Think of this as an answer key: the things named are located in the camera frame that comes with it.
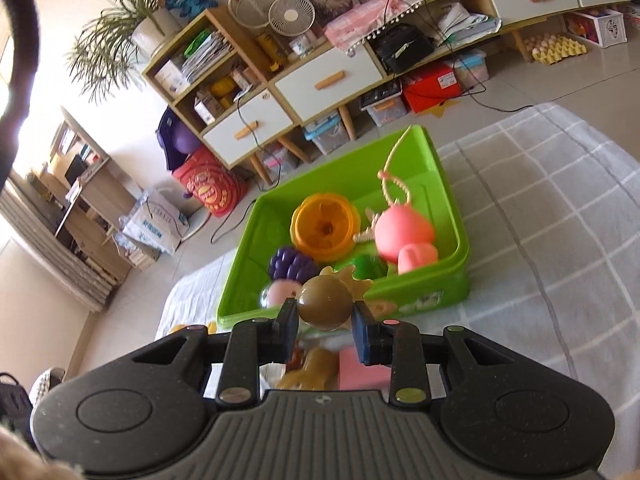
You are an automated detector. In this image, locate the pink toy egg ball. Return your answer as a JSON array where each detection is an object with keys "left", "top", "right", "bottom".
[{"left": 261, "top": 280, "right": 304, "bottom": 309}]

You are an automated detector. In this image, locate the green plastic cookie box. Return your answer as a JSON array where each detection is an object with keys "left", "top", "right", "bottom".
[{"left": 216, "top": 125, "right": 471, "bottom": 332}]

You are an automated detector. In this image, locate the olive rubber octopus toy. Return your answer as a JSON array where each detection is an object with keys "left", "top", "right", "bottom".
[{"left": 275, "top": 347, "right": 340, "bottom": 391}]

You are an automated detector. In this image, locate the white patterned box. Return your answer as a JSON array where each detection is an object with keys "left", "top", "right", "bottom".
[{"left": 562, "top": 10, "right": 629, "bottom": 49}]

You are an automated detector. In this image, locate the yellow egg tray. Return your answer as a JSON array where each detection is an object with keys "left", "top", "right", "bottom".
[{"left": 522, "top": 32, "right": 589, "bottom": 66}]

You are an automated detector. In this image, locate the yellow toy bowl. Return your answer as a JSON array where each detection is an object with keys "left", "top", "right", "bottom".
[{"left": 167, "top": 321, "right": 219, "bottom": 337}]

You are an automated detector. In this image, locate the pink fringed cloth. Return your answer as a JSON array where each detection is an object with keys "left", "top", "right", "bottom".
[{"left": 325, "top": 0, "right": 526, "bottom": 52}]

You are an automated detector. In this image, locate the red cardboard box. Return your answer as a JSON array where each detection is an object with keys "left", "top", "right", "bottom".
[{"left": 400, "top": 60, "right": 473, "bottom": 114}]

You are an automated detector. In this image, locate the tall wooden shelf cabinet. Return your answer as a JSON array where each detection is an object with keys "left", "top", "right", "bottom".
[{"left": 142, "top": 7, "right": 386, "bottom": 186}]

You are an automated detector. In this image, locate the orange plastic ring bowl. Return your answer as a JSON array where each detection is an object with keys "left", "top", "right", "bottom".
[{"left": 290, "top": 195, "right": 362, "bottom": 261}]

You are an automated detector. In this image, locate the pink rubber pig toy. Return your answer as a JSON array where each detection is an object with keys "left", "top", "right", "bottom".
[{"left": 374, "top": 204, "right": 442, "bottom": 277}]

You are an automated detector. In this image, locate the red printed bucket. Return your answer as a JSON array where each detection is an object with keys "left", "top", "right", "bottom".
[{"left": 172, "top": 147, "right": 249, "bottom": 218}]

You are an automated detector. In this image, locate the cream spiky toy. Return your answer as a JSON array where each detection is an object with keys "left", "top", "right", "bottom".
[{"left": 352, "top": 209, "right": 382, "bottom": 247}]

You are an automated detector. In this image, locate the small white carton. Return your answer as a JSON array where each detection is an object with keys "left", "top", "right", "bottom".
[{"left": 194, "top": 92, "right": 224, "bottom": 124}]

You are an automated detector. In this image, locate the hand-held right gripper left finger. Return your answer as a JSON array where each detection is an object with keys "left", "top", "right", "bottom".
[{"left": 132, "top": 299, "right": 301, "bottom": 406}]

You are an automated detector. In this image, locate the pink beaded strap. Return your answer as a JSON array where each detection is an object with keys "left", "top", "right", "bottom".
[{"left": 377, "top": 126, "right": 417, "bottom": 207}]

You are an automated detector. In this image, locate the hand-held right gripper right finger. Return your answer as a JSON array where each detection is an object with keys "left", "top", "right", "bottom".
[{"left": 351, "top": 302, "right": 507, "bottom": 406}]

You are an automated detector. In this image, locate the purple cushion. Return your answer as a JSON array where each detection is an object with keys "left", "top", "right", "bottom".
[{"left": 155, "top": 107, "right": 203, "bottom": 171}]

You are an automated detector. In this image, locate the potted green plant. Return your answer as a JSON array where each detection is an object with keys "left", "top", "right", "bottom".
[{"left": 69, "top": 0, "right": 182, "bottom": 107}]

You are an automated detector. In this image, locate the low wooden cabinet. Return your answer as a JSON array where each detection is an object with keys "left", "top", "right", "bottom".
[{"left": 360, "top": 0, "right": 632, "bottom": 111}]

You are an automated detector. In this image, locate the small white desk fan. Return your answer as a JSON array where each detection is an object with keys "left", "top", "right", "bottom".
[{"left": 268, "top": 0, "right": 317, "bottom": 56}]

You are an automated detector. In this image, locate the thick black cable loop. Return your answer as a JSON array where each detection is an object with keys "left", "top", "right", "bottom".
[{"left": 0, "top": 0, "right": 43, "bottom": 186}]

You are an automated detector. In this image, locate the wooden desk shelf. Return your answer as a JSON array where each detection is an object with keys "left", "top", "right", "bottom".
[{"left": 27, "top": 107, "right": 133, "bottom": 286}]

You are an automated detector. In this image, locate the pink sticky notepad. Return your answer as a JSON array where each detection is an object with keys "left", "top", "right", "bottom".
[{"left": 339, "top": 347, "right": 393, "bottom": 391}]

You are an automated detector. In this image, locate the toy corn cob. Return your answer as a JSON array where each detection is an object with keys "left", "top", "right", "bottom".
[{"left": 330, "top": 254, "right": 387, "bottom": 282}]

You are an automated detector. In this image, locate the clear blue-lidded storage box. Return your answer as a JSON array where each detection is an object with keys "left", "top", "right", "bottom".
[{"left": 302, "top": 112, "right": 351, "bottom": 156}]

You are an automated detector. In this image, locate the olive rubber hand toy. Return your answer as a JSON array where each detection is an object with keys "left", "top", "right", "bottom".
[{"left": 297, "top": 266, "right": 375, "bottom": 332}]

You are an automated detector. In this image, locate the black flat device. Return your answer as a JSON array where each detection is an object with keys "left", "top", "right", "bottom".
[{"left": 360, "top": 80, "right": 403, "bottom": 109}]

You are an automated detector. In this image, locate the white paper bag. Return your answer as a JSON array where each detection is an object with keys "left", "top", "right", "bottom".
[{"left": 122, "top": 187, "right": 191, "bottom": 256}]

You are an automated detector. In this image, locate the purple toy grape bunch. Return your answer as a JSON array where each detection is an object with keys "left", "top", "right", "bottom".
[{"left": 269, "top": 246, "right": 319, "bottom": 284}]

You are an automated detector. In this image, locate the black bag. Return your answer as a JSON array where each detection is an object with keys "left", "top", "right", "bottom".
[{"left": 372, "top": 22, "right": 435, "bottom": 74}]

